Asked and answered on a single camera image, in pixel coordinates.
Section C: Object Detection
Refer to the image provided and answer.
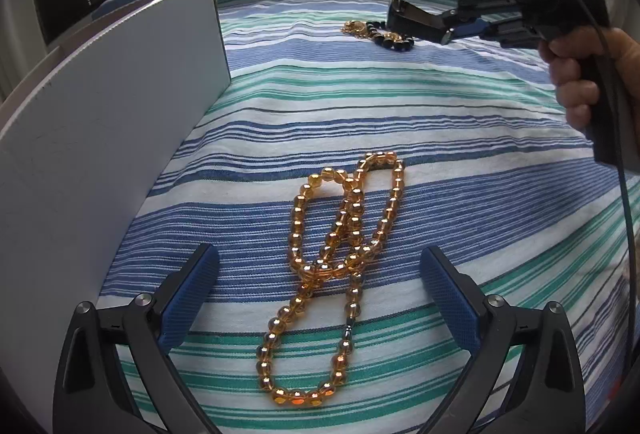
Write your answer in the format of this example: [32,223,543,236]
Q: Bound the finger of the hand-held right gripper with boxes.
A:
[387,0,460,26]
[386,14,485,46]

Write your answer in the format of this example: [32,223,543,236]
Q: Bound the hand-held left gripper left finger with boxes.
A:
[52,242,220,434]

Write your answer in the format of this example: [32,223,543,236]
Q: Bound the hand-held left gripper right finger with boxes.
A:
[420,247,586,434]

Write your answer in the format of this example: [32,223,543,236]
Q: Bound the black bead bracelet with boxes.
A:
[366,20,417,53]

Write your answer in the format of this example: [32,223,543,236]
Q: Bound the amber bead necklace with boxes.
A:
[255,152,407,409]

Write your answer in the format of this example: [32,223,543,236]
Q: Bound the person's right hand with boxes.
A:
[537,27,640,135]

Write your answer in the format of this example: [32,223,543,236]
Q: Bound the blue green striped bedsheet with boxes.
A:
[95,0,640,434]

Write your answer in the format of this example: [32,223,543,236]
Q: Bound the white flat board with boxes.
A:
[0,0,232,420]

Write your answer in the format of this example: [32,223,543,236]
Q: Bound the white corrugated panel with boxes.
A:
[0,1,108,120]

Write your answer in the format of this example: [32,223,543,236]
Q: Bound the white sheer curtain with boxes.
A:
[0,0,48,100]

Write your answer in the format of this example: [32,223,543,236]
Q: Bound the gold chain bracelet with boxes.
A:
[341,19,372,39]

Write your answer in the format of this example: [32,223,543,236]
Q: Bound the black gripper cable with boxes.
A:
[582,0,640,277]

